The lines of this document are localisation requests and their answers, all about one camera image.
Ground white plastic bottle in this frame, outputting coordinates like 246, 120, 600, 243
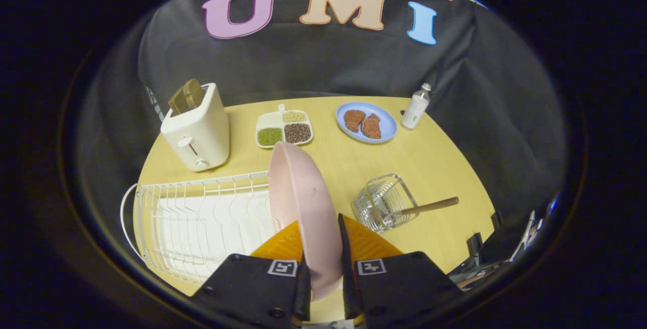
401, 83, 432, 129

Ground wooden handle spoon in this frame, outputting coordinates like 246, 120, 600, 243
380, 197, 459, 219

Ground white divided bean tray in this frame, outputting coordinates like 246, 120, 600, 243
255, 105, 314, 148

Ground blue plate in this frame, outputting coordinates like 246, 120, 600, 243
336, 102, 398, 145

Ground pink plate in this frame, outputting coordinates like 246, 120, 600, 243
268, 142, 343, 302

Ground brown meat piece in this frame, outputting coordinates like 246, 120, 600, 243
344, 110, 366, 133
360, 113, 382, 139

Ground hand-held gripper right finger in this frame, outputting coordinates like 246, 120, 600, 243
338, 213, 463, 327

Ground clear wire basket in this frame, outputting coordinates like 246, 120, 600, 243
352, 174, 420, 233

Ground white wire dish rack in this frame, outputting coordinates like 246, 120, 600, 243
120, 170, 280, 286

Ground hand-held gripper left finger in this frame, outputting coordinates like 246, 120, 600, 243
191, 220, 311, 329

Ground black backdrop cloth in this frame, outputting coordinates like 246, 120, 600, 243
76, 0, 567, 228

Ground dark equipment pile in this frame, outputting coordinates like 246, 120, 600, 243
447, 195, 559, 289

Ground toast slice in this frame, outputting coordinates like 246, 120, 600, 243
168, 78, 205, 114

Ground white toaster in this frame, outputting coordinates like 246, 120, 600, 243
160, 83, 230, 172

